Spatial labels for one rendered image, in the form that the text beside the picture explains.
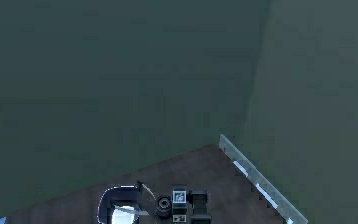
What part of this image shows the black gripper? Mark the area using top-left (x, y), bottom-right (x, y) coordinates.
top-left (114, 180), bottom-right (173, 221)

